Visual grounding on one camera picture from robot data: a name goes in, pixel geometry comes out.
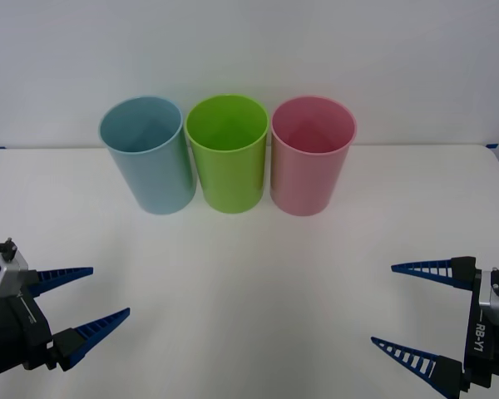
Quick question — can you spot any green plastic bin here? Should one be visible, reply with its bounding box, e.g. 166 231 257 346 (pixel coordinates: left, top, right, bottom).
184 94 270 214

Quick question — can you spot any pink plastic bin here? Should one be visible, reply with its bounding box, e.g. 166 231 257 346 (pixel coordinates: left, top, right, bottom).
269 95 358 217

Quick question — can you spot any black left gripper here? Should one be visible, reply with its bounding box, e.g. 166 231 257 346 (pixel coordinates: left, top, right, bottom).
0 266 131 382

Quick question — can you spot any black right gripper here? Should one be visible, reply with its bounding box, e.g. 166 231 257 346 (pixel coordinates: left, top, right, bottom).
370 255 499 399

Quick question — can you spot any pale blue plastic bin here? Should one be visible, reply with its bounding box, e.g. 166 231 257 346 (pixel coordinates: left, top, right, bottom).
97 95 198 216

